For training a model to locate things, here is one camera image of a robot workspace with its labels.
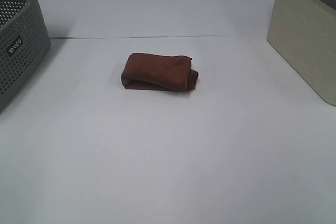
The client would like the grey perforated basket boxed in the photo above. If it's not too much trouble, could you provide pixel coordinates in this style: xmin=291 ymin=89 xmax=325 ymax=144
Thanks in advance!
xmin=1 ymin=0 xmax=51 ymax=110

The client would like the beige storage bin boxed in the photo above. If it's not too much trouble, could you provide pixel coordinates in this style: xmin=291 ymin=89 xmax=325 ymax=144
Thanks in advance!
xmin=267 ymin=0 xmax=335 ymax=105

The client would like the brown towel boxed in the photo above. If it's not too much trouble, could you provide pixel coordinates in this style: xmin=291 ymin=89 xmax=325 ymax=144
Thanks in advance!
xmin=121 ymin=53 xmax=198 ymax=92

